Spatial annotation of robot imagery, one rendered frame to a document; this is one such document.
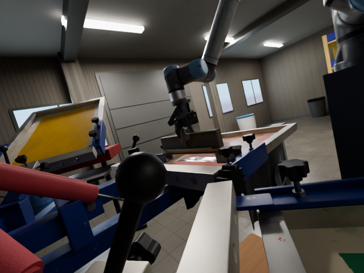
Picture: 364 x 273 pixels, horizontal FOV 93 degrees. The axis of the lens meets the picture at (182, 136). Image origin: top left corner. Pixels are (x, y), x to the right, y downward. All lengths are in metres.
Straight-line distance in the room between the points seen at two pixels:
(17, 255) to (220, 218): 0.25
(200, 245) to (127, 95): 4.19
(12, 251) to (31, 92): 3.87
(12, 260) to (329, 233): 0.42
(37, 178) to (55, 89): 3.67
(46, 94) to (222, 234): 4.01
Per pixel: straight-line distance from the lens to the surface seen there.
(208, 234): 0.23
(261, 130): 1.24
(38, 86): 4.15
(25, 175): 0.52
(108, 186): 0.60
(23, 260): 0.31
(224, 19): 0.85
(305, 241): 0.35
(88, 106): 1.72
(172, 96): 0.77
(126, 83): 4.41
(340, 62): 0.77
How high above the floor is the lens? 1.18
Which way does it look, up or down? 5 degrees down
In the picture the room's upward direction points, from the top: 15 degrees counter-clockwise
